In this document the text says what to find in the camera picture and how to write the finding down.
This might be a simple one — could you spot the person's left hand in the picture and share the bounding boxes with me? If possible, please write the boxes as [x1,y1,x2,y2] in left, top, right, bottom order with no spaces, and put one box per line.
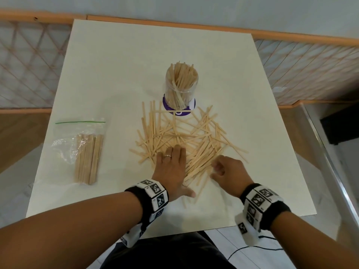
[152,146,196,202]

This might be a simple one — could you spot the person's right hand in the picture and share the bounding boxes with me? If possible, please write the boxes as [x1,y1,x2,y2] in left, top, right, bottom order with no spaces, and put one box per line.
[211,155,254,197]

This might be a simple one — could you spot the person's right forearm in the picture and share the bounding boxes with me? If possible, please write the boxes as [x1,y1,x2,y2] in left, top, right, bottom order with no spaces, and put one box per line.
[270,211,359,269]

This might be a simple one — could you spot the person's left forearm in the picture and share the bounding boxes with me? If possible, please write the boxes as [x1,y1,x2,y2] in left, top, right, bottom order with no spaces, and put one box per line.
[0,191,144,269]

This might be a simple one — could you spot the pile of loose wooden sticks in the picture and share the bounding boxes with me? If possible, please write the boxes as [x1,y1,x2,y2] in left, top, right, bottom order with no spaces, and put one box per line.
[130,101,249,209]

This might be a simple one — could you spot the left wristband with marker tags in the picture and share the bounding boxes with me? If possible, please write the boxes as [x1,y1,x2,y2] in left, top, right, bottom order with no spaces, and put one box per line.
[121,179,169,248]

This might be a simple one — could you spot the wristband with marker tags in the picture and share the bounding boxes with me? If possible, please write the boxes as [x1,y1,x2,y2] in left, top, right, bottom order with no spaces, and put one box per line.
[235,183,292,247]
[121,179,169,248]

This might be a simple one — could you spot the purple round sticker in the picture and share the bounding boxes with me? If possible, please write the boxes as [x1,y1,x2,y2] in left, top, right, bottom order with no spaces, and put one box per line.
[163,94,196,116]

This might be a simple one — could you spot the right wristband with marker tags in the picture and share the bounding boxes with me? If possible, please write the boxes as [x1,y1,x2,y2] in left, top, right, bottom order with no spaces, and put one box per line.
[235,183,292,247]

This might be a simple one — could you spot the person's black trousers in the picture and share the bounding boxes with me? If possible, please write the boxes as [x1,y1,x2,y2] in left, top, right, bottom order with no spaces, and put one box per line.
[99,231,237,269]

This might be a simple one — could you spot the clear plastic jar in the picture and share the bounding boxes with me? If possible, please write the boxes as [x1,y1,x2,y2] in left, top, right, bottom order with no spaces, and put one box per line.
[164,63,199,111]

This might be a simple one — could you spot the bundle of sticks in bag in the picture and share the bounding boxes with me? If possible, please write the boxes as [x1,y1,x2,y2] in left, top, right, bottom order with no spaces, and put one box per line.
[74,133,104,185]

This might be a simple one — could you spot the bunch of sticks in jar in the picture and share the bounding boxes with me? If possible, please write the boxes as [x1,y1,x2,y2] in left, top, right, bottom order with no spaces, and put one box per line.
[166,62,197,109]

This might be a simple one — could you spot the clear zip bag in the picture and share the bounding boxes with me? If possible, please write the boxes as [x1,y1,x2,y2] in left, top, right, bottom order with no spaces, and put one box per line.
[51,119,106,186]

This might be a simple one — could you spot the black box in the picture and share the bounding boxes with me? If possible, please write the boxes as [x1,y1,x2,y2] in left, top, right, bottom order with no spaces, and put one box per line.
[320,105,359,145]

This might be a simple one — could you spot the wooden lattice fence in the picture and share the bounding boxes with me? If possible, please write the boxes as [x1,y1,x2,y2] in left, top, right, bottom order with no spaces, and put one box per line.
[0,10,359,114]

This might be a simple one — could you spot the black cable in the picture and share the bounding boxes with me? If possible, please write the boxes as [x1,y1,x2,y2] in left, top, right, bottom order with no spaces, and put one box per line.
[228,235,284,261]

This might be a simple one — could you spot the metal rail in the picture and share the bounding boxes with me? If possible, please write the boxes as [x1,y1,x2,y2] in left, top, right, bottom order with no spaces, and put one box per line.
[300,103,359,236]

